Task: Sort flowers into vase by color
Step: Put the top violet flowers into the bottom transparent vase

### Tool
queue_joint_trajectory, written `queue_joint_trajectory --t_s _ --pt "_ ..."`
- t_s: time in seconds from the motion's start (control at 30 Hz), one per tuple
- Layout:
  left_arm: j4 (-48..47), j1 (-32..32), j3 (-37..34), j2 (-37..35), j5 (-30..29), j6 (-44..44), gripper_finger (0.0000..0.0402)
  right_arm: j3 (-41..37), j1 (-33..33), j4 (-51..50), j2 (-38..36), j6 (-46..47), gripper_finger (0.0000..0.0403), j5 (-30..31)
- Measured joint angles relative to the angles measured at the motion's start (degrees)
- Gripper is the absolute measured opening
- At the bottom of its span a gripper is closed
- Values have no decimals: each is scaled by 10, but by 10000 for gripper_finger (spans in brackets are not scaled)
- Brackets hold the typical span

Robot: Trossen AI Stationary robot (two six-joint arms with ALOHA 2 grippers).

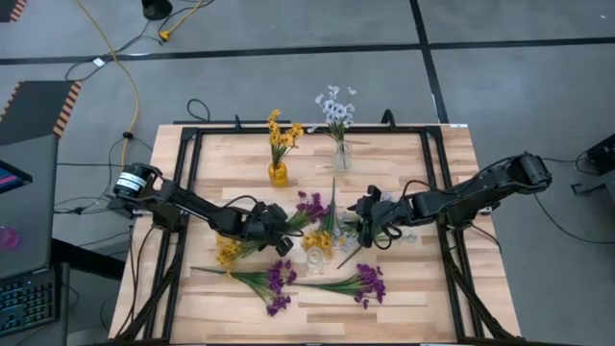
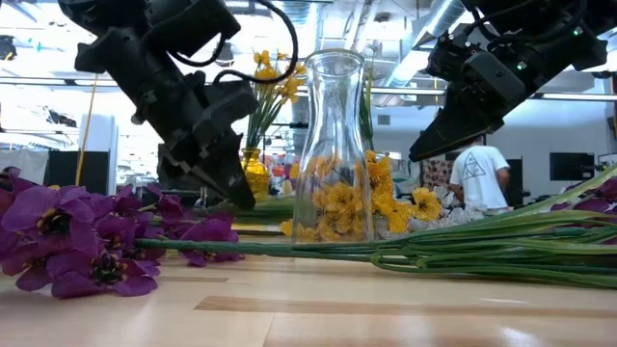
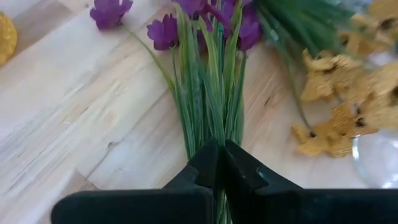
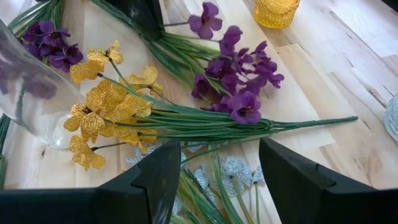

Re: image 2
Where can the black partition panel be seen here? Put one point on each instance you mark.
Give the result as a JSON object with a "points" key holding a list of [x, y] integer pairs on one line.
{"points": [[62, 171]]}

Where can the silver ventilation duct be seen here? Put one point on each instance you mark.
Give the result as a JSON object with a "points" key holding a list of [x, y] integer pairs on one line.
{"points": [[410, 53]]}

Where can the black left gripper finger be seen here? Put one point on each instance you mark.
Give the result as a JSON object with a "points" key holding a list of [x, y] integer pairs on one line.
{"points": [[212, 185], [231, 164]]}

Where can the black wall monitor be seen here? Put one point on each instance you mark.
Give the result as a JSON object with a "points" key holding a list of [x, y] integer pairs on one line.
{"points": [[572, 166]]}

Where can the yellow artificial flower bunch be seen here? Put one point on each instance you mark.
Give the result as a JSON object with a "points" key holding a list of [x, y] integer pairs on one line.
{"points": [[54, 187], [289, 89], [426, 205]]}

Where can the floral print chair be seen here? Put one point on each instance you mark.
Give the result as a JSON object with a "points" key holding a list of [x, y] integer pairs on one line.
{"points": [[436, 173]]}

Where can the floral print cloth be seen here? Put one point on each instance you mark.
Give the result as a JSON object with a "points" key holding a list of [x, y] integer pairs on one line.
{"points": [[282, 173]]}

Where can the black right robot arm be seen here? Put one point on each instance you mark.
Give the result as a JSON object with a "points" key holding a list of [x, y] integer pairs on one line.
{"points": [[569, 43]]}

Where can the tall clear glass vase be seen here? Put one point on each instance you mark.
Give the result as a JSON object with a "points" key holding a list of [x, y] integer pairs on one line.
{"points": [[332, 120]]}

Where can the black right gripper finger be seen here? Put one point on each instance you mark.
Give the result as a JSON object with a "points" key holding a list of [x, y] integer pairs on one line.
{"points": [[455, 108], [458, 132]]}

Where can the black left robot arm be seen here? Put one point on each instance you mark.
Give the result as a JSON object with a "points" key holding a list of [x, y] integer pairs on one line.
{"points": [[120, 62]]}

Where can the white ceiling light bar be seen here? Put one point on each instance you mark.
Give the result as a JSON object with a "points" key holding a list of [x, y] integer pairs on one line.
{"points": [[578, 97]]}

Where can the person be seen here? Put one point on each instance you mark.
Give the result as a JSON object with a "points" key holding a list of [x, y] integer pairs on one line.
{"points": [[479, 178]]}

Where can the yellow glass vase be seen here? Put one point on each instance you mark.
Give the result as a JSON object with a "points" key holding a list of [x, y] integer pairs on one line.
{"points": [[255, 178]]}

